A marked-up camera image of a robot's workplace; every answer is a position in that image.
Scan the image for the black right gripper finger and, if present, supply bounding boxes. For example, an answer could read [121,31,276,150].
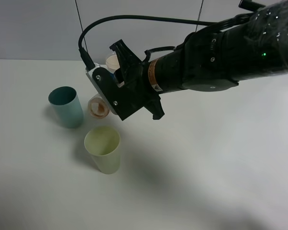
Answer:
[144,95,165,120]

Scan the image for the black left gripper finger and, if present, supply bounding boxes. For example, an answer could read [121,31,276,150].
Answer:
[110,40,141,81]

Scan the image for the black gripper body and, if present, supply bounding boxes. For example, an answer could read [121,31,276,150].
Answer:
[115,58,161,108]

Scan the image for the clear plastic drink bottle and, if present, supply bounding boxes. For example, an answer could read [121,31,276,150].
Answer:
[88,94,110,119]

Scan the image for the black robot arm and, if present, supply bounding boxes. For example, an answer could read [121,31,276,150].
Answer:
[110,0,288,120]

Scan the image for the blue sleeved paper cup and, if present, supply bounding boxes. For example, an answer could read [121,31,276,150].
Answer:
[106,53,124,87]

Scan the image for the pale green plastic cup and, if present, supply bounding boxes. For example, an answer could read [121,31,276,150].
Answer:
[84,126,121,174]

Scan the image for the teal plastic cup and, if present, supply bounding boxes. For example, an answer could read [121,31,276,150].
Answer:
[48,86,84,128]

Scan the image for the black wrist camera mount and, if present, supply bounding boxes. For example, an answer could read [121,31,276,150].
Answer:
[86,65,145,121]

